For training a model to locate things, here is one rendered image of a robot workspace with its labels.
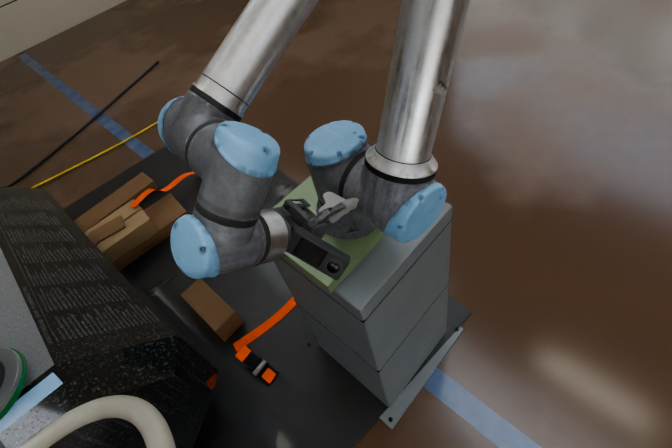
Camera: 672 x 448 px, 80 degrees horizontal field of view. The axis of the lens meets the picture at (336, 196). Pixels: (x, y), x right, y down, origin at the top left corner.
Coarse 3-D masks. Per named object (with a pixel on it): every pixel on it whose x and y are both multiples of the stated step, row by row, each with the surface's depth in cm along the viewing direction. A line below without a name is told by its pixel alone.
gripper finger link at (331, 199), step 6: (330, 192) 80; (324, 198) 79; (330, 198) 79; (336, 198) 79; (342, 198) 79; (354, 198) 80; (324, 204) 78; (330, 204) 78; (336, 204) 78; (348, 204) 77; (354, 204) 79; (342, 210) 76; (348, 210) 78; (336, 216) 76
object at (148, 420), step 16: (96, 400) 60; (112, 400) 58; (128, 400) 56; (144, 400) 56; (64, 416) 61; (80, 416) 60; (96, 416) 59; (112, 416) 58; (128, 416) 54; (144, 416) 52; (160, 416) 52; (48, 432) 61; (64, 432) 61; (144, 432) 50; (160, 432) 49
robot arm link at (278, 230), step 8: (264, 216) 63; (272, 216) 65; (280, 216) 66; (272, 224) 63; (280, 224) 65; (272, 232) 63; (280, 232) 64; (272, 240) 62; (280, 240) 64; (272, 248) 63; (280, 248) 64; (272, 256) 64; (280, 256) 66
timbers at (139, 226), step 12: (108, 216) 232; (132, 216) 228; (144, 216) 226; (132, 228) 221; (144, 228) 224; (156, 228) 230; (108, 240) 218; (120, 240) 218; (132, 240) 223; (108, 252) 216; (120, 252) 221
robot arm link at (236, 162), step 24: (192, 144) 56; (216, 144) 51; (240, 144) 50; (264, 144) 53; (192, 168) 57; (216, 168) 52; (240, 168) 51; (264, 168) 53; (216, 192) 52; (240, 192) 52; (264, 192) 55; (216, 216) 53; (240, 216) 54
